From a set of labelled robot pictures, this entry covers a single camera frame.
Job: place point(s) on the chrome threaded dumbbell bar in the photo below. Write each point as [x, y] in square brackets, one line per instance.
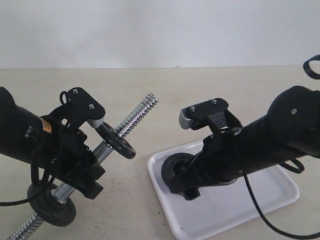
[102, 151]

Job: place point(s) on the black plate on bar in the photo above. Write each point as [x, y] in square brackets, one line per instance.
[53, 212]
[119, 144]

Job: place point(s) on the black plate on bar left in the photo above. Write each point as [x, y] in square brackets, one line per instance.
[53, 212]

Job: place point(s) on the black plate on bar right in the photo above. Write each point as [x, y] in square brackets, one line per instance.
[119, 144]

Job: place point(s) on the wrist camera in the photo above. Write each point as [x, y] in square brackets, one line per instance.
[194, 116]
[78, 107]

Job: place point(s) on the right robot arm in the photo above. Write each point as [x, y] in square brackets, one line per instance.
[289, 130]

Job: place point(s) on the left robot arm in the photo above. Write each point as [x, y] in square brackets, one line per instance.
[54, 142]

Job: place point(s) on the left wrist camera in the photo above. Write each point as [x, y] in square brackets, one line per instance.
[78, 107]

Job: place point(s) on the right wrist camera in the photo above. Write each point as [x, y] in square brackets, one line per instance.
[194, 116]

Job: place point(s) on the black weight plate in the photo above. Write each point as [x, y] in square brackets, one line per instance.
[172, 168]

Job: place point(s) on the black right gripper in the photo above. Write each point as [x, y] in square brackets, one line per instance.
[219, 162]

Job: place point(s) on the white rectangular tray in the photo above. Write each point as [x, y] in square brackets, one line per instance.
[219, 208]

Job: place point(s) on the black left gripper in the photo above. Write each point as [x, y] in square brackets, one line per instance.
[75, 163]

